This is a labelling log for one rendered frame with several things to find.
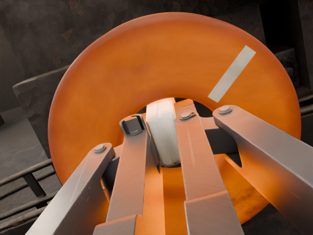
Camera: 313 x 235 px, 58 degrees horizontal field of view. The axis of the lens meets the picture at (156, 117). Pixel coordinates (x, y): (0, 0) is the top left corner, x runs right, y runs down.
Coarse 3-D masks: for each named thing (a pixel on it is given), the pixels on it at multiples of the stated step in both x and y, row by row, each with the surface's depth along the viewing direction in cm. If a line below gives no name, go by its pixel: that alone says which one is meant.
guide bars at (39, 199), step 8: (304, 96) 48; (312, 96) 47; (48, 160) 54; (32, 168) 55; (40, 168) 55; (16, 176) 56; (24, 176) 56; (32, 176) 56; (0, 184) 56; (32, 184) 56; (40, 192) 57; (56, 192) 55; (40, 200) 55; (48, 200) 55; (16, 208) 56; (24, 208) 56; (0, 216) 56; (8, 216) 56
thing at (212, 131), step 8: (176, 104) 17; (184, 104) 17; (192, 104) 16; (176, 112) 16; (184, 112) 16; (208, 120) 14; (208, 128) 13; (216, 128) 13; (208, 136) 13; (216, 136) 13; (224, 136) 13; (216, 144) 13; (224, 144) 13; (232, 144) 13; (216, 152) 13; (224, 152) 13; (232, 152) 13
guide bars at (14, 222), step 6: (300, 108) 42; (306, 108) 41; (312, 108) 41; (300, 114) 42; (36, 210) 49; (42, 210) 48; (24, 216) 49; (30, 216) 49; (36, 216) 49; (6, 222) 50; (12, 222) 49; (18, 222) 49; (24, 222) 49; (0, 228) 50; (6, 228) 50
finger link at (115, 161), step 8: (144, 120) 17; (152, 144) 14; (120, 152) 14; (152, 152) 14; (112, 160) 13; (112, 168) 13; (104, 176) 14; (112, 176) 14; (104, 184) 14; (112, 184) 14
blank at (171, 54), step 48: (96, 48) 15; (144, 48) 15; (192, 48) 15; (240, 48) 15; (96, 96) 16; (144, 96) 16; (192, 96) 16; (240, 96) 16; (288, 96) 16; (96, 144) 17; (240, 192) 18
